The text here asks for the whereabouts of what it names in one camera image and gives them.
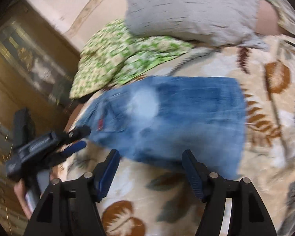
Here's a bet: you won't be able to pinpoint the left hand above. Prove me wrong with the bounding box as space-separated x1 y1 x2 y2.
14 179 32 220

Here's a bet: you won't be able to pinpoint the grey quilted pillow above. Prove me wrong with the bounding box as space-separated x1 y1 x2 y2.
125 0 268 50

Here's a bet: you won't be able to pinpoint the wooden door with glass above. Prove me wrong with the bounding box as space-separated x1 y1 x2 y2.
0 0 79 235

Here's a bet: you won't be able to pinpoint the blue denim jeans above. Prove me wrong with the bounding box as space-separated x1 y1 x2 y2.
77 76 246 179

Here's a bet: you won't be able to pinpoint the leaf print plush blanket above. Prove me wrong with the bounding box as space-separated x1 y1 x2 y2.
58 35 295 235

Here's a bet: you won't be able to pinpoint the green white patterned blanket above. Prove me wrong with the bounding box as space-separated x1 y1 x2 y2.
70 19 193 99

